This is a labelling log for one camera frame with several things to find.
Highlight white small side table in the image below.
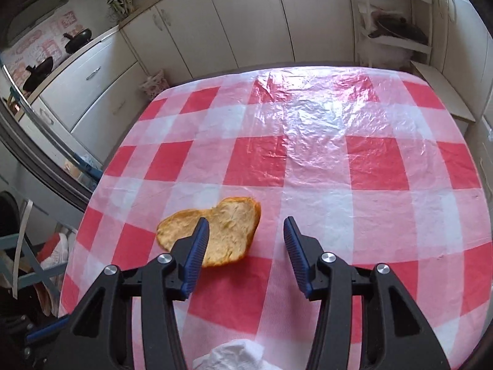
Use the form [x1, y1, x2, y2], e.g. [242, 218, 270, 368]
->
[409, 60, 477, 123]

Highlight black cooking pot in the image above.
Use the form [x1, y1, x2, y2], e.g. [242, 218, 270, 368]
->
[22, 56, 55, 92]

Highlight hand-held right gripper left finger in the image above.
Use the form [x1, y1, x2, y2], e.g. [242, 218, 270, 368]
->
[46, 218, 210, 370]

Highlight kitchen utensil rack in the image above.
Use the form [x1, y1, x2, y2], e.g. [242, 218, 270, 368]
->
[101, 0, 140, 19]

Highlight red white checked tablecloth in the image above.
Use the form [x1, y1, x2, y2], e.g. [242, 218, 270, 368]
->
[58, 65, 490, 370]

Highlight white shelf rack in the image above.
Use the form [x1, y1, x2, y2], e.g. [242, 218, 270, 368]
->
[353, 0, 434, 69]

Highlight cream lower kitchen cabinets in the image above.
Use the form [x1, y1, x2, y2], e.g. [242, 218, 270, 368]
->
[15, 0, 360, 155]

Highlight pink patterned wall sticker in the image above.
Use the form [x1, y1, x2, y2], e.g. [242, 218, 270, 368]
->
[7, 9, 84, 75]

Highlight cream drawer cabinet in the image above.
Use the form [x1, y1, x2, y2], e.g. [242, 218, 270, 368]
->
[431, 0, 493, 155]

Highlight dark wok with lid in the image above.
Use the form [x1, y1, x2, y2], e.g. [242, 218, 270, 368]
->
[375, 14, 429, 46]

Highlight crumpled white tissue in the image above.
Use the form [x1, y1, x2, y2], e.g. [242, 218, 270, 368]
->
[192, 338, 271, 370]

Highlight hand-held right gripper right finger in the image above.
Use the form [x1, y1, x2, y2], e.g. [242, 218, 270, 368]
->
[284, 217, 451, 370]

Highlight slice of toasted bread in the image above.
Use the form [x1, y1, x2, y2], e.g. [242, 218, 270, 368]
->
[156, 196, 262, 268]

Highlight black wok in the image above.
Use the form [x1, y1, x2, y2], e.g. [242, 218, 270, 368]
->
[63, 27, 94, 53]

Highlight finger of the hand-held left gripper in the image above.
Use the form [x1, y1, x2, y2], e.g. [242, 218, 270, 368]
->
[24, 315, 72, 347]

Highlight grey metal chair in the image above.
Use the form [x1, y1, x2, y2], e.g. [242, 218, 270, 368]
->
[0, 191, 67, 302]

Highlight floral paper bag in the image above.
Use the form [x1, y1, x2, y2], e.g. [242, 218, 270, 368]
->
[140, 69, 171, 101]

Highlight dark sliding door frame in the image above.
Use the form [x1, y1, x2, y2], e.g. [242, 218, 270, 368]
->
[0, 65, 101, 213]

